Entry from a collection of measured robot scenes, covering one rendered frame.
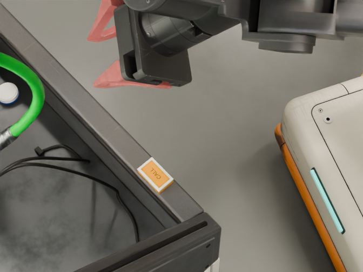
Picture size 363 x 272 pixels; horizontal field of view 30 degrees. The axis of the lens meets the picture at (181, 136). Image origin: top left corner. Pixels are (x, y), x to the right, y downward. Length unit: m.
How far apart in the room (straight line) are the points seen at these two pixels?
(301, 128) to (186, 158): 0.41
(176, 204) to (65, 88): 0.27
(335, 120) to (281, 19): 1.36
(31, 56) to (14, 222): 0.28
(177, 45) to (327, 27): 0.16
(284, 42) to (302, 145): 1.33
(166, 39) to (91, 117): 0.50
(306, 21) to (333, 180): 1.30
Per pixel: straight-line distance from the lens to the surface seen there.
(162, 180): 1.02
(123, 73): 0.62
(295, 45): 0.53
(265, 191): 2.05
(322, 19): 0.51
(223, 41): 2.30
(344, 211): 1.77
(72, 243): 1.14
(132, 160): 1.05
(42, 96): 0.79
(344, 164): 1.81
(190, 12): 0.54
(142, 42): 0.62
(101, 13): 0.67
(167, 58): 0.63
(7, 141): 0.86
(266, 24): 0.53
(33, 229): 1.16
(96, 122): 1.08
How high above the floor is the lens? 1.90
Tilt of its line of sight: 64 degrees down
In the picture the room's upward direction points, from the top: 2 degrees counter-clockwise
